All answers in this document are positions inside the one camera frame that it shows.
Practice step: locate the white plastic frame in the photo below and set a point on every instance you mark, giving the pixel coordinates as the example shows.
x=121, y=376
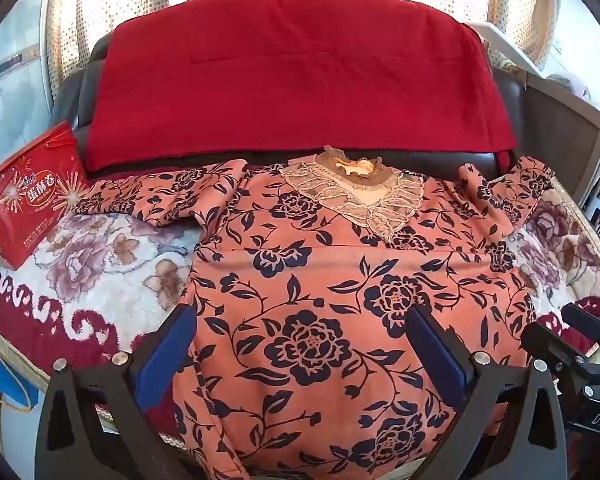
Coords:
x=500, y=45

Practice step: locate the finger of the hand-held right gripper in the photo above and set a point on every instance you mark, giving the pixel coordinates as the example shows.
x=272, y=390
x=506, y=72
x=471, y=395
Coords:
x=547, y=342
x=582, y=317

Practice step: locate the red gift bag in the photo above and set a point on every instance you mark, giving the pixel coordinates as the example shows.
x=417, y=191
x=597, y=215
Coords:
x=35, y=200

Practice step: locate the red quilt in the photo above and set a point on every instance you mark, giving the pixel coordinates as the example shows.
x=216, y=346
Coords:
x=300, y=75

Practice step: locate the white refrigerator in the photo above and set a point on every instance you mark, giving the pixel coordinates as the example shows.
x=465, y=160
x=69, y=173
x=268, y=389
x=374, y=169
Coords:
x=15, y=85

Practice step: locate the blue bag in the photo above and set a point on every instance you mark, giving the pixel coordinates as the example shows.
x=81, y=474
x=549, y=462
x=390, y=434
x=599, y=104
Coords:
x=0, y=380

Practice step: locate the orange floral blouse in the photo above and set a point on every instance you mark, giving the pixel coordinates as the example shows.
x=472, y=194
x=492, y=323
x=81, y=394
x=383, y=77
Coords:
x=320, y=280

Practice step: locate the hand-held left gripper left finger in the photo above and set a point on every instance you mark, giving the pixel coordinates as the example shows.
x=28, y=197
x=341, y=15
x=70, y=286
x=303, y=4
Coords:
x=166, y=347

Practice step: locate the dotted cream curtain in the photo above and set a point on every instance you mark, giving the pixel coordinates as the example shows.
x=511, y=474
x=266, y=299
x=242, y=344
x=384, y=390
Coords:
x=522, y=7

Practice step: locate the wooden framed panel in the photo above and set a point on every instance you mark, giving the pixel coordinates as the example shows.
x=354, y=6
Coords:
x=560, y=125

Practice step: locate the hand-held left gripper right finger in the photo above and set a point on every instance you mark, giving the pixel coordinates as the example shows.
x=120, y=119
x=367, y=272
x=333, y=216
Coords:
x=437, y=352

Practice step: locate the floral plush blanket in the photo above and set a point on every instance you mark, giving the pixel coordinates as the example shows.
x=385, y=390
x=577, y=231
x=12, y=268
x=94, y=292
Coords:
x=105, y=260

